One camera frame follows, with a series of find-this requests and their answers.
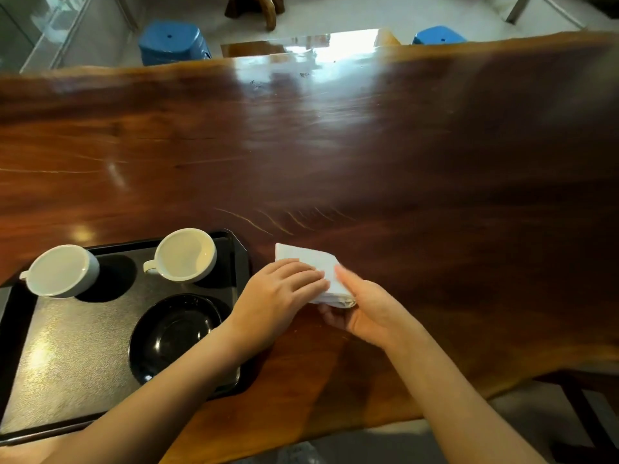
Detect person's left hand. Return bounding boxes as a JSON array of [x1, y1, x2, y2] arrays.
[[227, 258, 331, 358]]

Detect white cup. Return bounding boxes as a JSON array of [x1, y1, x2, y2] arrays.
[[19, 244, 101, 299], [142, 228, 218, 284]]

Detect person's right forearm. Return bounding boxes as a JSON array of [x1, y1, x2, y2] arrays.
[[386, 328, 547, 464]]

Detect black metal frame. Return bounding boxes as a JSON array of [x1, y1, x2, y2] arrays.
[[551, 374, 619, 464]]

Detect person's left forearm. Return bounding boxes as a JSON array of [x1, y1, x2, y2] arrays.
[[43, 323, 257, 464]]

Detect blue plastic stool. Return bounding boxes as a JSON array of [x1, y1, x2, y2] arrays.
[[138, 21, 212, 67], [411, 25, 467, 46]]

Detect white napkin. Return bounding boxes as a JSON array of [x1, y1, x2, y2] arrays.
[[274, 242, 357, 309]]

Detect black saucers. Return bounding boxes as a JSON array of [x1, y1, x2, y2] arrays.
[[128, 293, 241, 387]]

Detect carved wooden root sculpture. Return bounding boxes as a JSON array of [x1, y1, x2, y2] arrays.
[[224, 0, 286, 32]]

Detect black tray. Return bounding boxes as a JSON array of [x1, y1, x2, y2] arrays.
[[0, 229, 252, 446]]

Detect grey metal framed counter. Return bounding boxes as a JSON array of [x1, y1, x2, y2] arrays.
[[505, 0, 619, 30]]

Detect glass display cabinet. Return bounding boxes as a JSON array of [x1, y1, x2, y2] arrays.
[[0, 0, 141, 75]]

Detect person's right hand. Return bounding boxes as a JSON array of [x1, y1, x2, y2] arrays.
[[319, 264, 422, 351]]

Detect glossy wooden bench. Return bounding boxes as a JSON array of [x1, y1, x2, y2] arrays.
[[221, 27, 402, 59]]

